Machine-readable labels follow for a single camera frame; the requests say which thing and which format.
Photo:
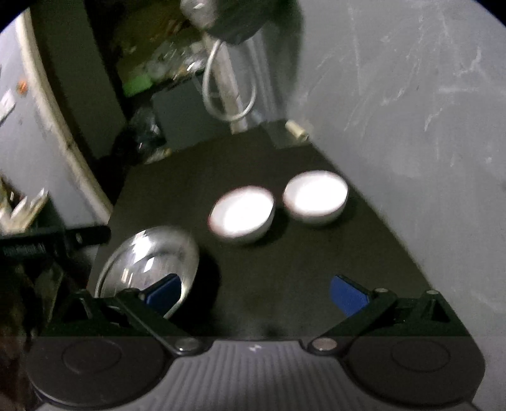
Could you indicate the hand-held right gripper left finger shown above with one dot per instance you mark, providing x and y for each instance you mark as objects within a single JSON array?
[{"x": 164, "y": 293}]

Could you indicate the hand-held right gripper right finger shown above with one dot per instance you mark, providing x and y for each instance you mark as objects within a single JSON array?
[{"x": 348, "y": 296}]

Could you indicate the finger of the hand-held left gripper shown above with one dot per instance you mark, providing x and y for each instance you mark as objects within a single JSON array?
[{"x": 89, "y": 236}]

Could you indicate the steel bowl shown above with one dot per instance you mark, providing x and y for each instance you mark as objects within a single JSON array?
[{"x": 138, "y": 257}]

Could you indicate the white ceramic bowl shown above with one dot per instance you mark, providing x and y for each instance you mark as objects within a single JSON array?
[
  {"x": 243, "y": 215},
  {"x": 316, "y": 197}
]

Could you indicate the black plastic bag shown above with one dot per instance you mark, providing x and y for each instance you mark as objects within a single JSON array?
[{"x": 138, "y": 130}]

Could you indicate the black cabinet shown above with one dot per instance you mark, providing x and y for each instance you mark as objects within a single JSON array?
[{"x": 178, "y": 114}]

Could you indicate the green box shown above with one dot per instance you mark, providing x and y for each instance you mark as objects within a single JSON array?
[{"x": 136, "y": 85}]

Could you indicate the steel cleaver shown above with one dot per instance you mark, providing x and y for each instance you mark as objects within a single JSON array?
[{"x": 282, "y": 136}]

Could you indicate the cream cylindrical roll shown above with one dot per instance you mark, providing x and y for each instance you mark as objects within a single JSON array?
[{"x": 296, "y": 129}]

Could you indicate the cluttered storage shelf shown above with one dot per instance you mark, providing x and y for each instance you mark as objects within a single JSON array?
[{"x": 170, "y": 51}]

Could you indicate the hanging plastic bag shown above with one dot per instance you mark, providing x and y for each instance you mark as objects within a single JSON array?
[{"x": 237, "y": 23}]

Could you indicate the white door frame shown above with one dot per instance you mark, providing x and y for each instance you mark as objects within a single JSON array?
[{"x": 53, "y": 122}]

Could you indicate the white wall switch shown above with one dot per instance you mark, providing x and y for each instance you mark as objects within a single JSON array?
[{"x": 6, "y": 104}]

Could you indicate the orange wall hook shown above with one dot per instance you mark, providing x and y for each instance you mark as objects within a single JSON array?
[{"x": 21, "y": 87}]

